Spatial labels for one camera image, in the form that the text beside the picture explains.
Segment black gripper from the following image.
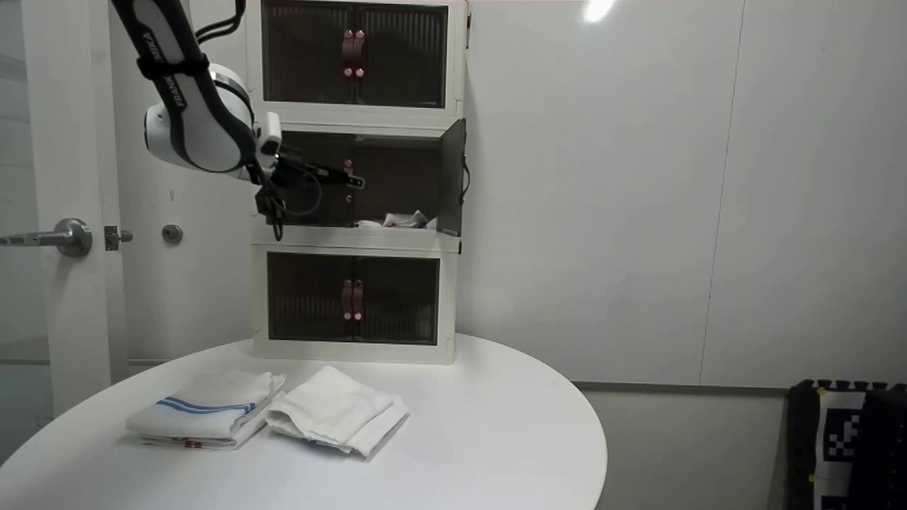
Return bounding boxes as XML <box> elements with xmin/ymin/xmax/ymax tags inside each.
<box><xmin>255</xmin><ymin>154</ymin><xmax>365</xmax><ymax>242</ymax></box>

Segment shelf door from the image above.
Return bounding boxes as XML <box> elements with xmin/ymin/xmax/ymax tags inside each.
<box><xmin>440</xmin><ymin>120</ymin><xmax>465</xmax><ymax>235</ymax></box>
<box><xmin>271</xmin><ymin>140</ymin><xmax>365</xmax><ymax>224</ymax></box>

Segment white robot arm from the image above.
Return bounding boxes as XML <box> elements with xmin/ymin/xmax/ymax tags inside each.
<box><xmin>109</xmin><ymin>0</ymin><xmax>365</xmax><ymax>238</ymax></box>

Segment items inside middle shelf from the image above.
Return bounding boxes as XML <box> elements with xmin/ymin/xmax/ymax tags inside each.
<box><xmin>355</xmin><ymin>210</ymin><xmax>437</xmax><ymax>229</ymax></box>

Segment white stacked shelf cabinet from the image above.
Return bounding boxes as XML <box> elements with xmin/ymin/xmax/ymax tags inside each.
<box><xmin>250</xmin><ymin>0</ymin><xmax>471</xmax><ymax>363</ymax></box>

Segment round door stopper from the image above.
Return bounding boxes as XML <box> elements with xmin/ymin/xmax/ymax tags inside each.
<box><xmin>160</xmin><ymin>224</ymin><xmax>185</xmax><ymax>248</ymax></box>

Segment white door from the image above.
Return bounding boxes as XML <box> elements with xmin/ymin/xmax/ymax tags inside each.
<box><xmin>2</xmin><ymin>0</ymin><xmax>125</xmax><ymax>414</ymax></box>

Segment plain white folded towel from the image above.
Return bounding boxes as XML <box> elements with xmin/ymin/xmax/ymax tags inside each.
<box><xmin>265</xmin><ymin>365</ymin><xmax>408</xmax><ymax>460</ymax></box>

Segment blue striped folded towel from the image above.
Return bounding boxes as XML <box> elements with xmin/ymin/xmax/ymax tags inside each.
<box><xmin>128</xmin><ymin>372</ymin><xmax>285</xmax><ymax>448</ymax></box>

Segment black camera cable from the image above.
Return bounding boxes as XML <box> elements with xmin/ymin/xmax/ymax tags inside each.
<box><xmin>193</xmin><ymin>0</ymin><xmax>250</xmax><ymax>49</ymax></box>

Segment silver door lever handle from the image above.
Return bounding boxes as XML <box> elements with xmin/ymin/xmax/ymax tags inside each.
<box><xmin>0</xmin><ymin>218</ymin><xmax>92</xmax><ymax>259</ymax></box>

